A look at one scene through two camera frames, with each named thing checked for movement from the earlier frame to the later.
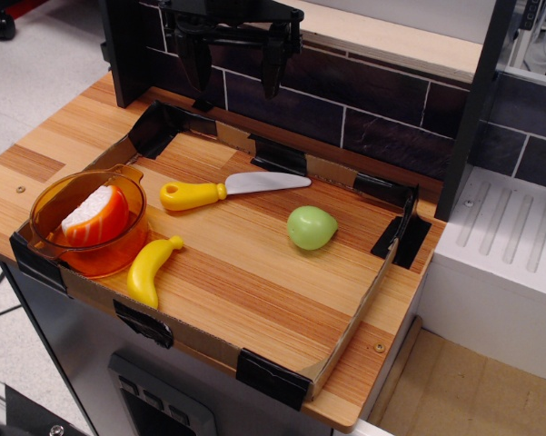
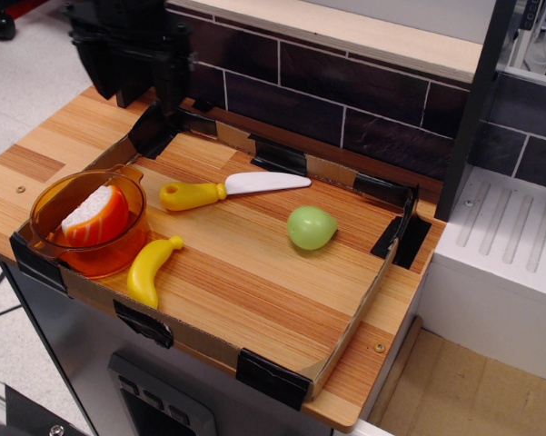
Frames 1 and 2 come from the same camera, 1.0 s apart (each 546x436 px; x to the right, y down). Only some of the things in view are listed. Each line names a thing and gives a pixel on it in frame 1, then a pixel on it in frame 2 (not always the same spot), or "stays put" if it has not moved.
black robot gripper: (194, 20) → (121, 44)
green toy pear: (311, 227) stays put
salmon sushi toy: (98, 218) stays put
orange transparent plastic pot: (47, 237) stays put
